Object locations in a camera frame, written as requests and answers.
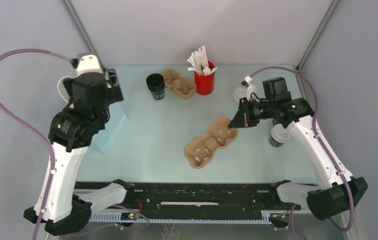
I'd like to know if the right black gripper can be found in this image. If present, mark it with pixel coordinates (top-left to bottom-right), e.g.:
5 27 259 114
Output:
228 97 275 129

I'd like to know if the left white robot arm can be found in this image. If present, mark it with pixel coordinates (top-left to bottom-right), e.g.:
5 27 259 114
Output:
24 52 135 236

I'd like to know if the red ribbed cup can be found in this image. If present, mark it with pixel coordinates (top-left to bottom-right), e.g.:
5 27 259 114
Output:
194 61 215 96

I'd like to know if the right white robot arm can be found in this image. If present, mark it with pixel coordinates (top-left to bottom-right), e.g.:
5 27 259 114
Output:
228 77 368 221

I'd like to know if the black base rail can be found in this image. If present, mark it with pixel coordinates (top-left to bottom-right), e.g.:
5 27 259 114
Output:
73 181 322 223

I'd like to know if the black paper coffee cup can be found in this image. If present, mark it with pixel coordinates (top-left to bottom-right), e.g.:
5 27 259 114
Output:
146 73 165 100

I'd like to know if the brown two-cup carrier tray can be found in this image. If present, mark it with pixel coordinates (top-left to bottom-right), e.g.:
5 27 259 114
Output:
183 117 239 169

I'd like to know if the white plastic cup lid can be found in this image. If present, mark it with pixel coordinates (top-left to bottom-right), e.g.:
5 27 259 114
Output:
233 85 258 103

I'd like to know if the brown cardboard cup carrier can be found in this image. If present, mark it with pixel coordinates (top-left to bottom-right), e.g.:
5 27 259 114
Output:
161 68 197 100

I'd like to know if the light blue paper bag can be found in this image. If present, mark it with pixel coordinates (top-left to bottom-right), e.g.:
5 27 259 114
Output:
57 75 129 155

